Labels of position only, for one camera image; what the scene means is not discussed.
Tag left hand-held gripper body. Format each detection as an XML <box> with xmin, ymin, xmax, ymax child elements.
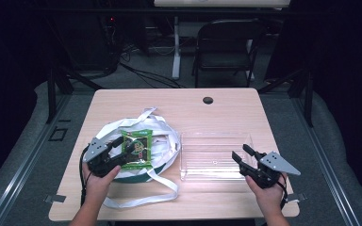
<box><xmin>82</xmin><ymin>137</ymin><xmax>123</xmax><ymax>178</ymax></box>

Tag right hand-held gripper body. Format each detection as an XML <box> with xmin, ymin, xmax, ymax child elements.
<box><xmin>239</xmin><ymin>151</ymin><xmax>302</xmax><ymax>190</ymax></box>

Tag green snack packet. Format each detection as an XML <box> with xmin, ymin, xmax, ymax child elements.
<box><xmin>120</xmin><ymin>128</ymin><xmax>154</xmax><ymax>170</ymax></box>

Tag clear plastic tray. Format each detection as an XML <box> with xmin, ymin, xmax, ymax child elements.
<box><xmin>178</xmin><ymin>131</ymin><xmax>255</xmax><ymax>183</ymax></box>

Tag white tote bag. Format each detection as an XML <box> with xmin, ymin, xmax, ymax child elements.
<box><xmin>92</xmin><ymin>106</ymin><xmax>182</xmax><ymax>210</ymax></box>

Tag person's right hand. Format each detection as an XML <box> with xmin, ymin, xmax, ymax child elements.
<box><xmin>244</xmin><ymin>172</ymin><xmax>288</xmax><ymax>218</ymax></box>

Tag person's left hand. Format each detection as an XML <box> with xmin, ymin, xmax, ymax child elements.
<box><xmin>82</xmin><ymin>163</ymin><xmax>122</xmax><ymax>205</ymax></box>

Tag grey tape piece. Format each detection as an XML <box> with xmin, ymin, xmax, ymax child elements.
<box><xmin>44</xmin><ymin>194</ymin><xmax>67</xmax><ymax>203</ymax></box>
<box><xmin>287</xmin><ymin>192</ymin><xmax>308</xmax><ymax>202</ymax></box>

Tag black metal stand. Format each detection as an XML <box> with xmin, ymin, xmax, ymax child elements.
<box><xmin>44</xmin><ymin>64</ymin><xmax>106</xmax><ymax>125</ymax></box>
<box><xmin>256</xmin><ymin>66</ymin><xmax>316</xmax><ymax>128</ymax></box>

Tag dark computer tower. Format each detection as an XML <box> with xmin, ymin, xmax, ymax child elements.
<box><xmin>99</xmin><ymin>14</ymin><xmax>121</xmax><ymax>73</ymax></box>

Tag black folding chair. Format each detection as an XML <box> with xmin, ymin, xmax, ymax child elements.
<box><xmin>191</xmin><ymin>19</ymin><xmax>267</xmax><ymax>89</ymax></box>

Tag white desk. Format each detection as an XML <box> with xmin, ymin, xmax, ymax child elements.
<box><xmin>153</xmin><ymin>0</ymin><xmax>292</xmax><ymax>81</ymax></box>

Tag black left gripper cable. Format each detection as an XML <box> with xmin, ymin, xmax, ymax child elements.
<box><xmin>79</xmin><ymin>146</ymin><xmax>91</xmax><ymax>208</ymax></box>

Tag aluminium floor rail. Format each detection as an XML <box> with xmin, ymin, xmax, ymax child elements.
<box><xmin>0</xmin><ymin>93</ymin><xmax>72</xmax><ymax>226</ymax></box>
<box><xmin>289</xmin><ymin>93</ymin><xmax>361</xmax><ymax>226</ymax></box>

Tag black floor cables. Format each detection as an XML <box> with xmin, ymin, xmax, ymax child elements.
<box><xmin>118</xmin><ymin>60</ymin><xmax>187</xmax><ymax>89</ymax></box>

